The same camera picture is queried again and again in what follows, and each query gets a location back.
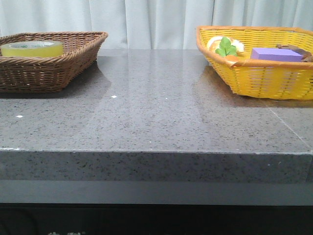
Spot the yellow wicker basket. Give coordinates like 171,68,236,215
196,25,313,100

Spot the green artificial leaf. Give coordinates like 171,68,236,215
215,37,237,57

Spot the orange toy carrot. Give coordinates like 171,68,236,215
225,55,239,62

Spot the brown wicker basket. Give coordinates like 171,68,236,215
0,31,108,93

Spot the purple foam block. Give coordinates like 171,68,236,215
250,47,302,62

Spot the white curtain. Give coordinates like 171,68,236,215
0,0,313,49

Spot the yellow tape roll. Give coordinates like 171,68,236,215
0,41,63,58

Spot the bread roll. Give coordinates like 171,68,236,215
206,36,245,54

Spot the brown twisted object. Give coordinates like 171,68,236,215
276,44,313,63

